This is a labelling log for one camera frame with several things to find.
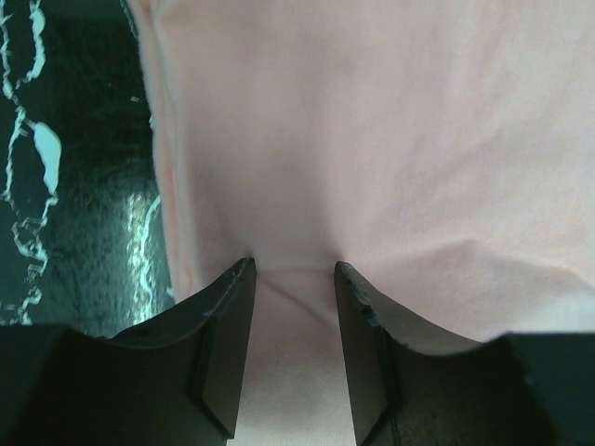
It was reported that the salmon pink t shirt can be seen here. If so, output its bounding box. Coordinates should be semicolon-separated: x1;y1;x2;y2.
129;1;594;445

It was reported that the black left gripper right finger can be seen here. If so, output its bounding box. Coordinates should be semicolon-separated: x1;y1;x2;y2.
334;262;594;445

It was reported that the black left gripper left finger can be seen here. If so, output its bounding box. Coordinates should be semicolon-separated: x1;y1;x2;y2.
1;258;257;445

